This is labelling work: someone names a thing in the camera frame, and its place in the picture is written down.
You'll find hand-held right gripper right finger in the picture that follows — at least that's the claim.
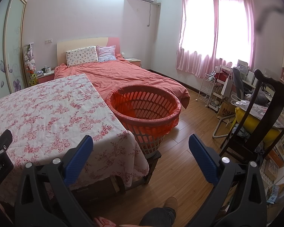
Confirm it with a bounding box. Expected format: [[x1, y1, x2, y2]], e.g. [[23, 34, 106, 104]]
[[188, 134, 268, 227]]

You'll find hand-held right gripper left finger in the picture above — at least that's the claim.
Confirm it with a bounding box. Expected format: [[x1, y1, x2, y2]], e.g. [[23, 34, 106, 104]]
[[14, 135, 94, 227]]

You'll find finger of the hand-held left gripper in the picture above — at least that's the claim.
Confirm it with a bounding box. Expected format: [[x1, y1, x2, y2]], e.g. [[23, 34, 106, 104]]
[[0, 130, 13, 158]]

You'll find orange plastic basket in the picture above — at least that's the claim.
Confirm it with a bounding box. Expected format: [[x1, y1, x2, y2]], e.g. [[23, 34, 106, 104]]
[[106, 84, 182, 158]]

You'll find brown paper bag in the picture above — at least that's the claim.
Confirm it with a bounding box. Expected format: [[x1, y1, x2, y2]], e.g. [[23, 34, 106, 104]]
[[216, 100, 236, 125]]

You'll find pink floral tablecloth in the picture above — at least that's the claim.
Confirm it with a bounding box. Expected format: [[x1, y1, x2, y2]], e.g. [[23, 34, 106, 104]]
[[0, 73, 149, 204]]

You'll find brown slipper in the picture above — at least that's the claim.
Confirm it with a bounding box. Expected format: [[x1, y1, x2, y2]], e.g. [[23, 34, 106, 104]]
[[162, 197, 178, 210]]

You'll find person's leg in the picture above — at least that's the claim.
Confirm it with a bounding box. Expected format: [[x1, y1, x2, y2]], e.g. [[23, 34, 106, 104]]
[[138, 207, 177, 227]]

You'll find pile of cardboard boxes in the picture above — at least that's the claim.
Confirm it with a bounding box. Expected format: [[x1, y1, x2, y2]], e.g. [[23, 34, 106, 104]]
[[258, 132, 284, 218]]

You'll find white shelf cart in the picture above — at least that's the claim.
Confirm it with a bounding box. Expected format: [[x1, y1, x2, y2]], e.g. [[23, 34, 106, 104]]
[[209, 65, 235, 113]]

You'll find plush toy display tube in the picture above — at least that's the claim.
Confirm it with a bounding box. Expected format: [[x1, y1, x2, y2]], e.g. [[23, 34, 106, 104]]
[[24, 43, 38, 87]]

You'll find grey office chair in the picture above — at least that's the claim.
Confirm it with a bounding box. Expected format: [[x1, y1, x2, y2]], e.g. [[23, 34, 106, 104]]
[[232, 66, 272, 105]]

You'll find flower print sliding wardrobe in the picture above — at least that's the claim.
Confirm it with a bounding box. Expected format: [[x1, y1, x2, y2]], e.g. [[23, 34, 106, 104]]
[[0, 0, 29, 103]]

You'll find coral bed duvet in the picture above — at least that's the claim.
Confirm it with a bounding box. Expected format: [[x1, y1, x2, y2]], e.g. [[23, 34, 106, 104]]
[[54, 54, 190, 110]]

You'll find pink curtain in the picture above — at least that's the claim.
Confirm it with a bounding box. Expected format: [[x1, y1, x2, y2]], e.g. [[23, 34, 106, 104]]
[[176, 0, 256, 78]]

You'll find dark wooden chair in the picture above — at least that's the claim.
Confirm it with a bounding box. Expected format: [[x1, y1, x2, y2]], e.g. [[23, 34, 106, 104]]
[[219, 69, 284, 165]]

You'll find floral pillow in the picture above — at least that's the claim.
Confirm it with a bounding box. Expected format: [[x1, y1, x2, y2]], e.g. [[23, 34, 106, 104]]
[[66, 46, 98, 67]]

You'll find pink striped pillow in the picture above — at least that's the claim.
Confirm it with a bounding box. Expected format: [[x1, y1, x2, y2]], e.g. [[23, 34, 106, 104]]
[[96, 45, 117, 62]]

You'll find beige pink headboard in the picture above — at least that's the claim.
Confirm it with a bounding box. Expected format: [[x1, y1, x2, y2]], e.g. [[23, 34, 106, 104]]
[[57, 37, 121, 67]]

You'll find wooden table frame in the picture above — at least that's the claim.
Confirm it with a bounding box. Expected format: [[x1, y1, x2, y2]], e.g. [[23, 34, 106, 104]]
[[71, 161, 161, 204]]

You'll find white wire rack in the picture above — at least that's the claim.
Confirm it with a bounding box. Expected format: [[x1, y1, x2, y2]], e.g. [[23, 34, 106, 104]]
[[197, 73, 216, 107]]

